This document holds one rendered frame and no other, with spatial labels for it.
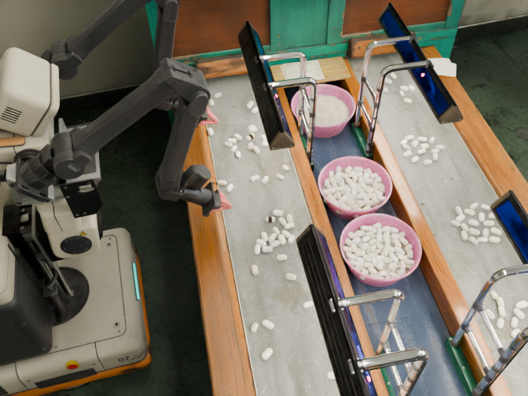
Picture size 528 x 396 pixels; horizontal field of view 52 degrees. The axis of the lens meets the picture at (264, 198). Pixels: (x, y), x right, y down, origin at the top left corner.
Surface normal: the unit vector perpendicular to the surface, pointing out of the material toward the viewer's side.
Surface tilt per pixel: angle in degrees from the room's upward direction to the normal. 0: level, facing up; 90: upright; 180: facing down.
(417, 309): 0
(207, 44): 90
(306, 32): 90
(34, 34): 90
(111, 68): 90
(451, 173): 0
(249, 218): 0
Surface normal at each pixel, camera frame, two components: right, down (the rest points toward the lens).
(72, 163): 0.30, 0.77
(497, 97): -0.02, -0.64
